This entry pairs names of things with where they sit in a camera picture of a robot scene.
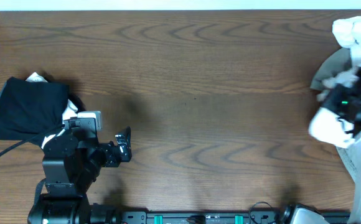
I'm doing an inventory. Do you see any white Puma t-shirt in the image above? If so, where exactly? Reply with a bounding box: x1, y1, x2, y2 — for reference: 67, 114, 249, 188
308, 16, 361, 223

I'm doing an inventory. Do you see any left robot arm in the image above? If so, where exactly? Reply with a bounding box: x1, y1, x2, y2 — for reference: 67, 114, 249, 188
27, 125, 132, 224

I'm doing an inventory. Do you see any grey-beige shirt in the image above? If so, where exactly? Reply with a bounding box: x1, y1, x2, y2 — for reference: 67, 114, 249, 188
310, 48, 352, 91

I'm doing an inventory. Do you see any folded black white shirt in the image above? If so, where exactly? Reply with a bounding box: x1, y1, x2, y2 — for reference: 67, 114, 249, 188
26, 72, 84, 149

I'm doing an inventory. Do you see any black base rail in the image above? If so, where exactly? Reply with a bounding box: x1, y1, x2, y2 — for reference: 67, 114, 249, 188
121, 210, 280, 224

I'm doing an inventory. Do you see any left black cable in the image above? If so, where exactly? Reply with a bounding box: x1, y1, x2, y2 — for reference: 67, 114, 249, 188
0, 124, 66, 224

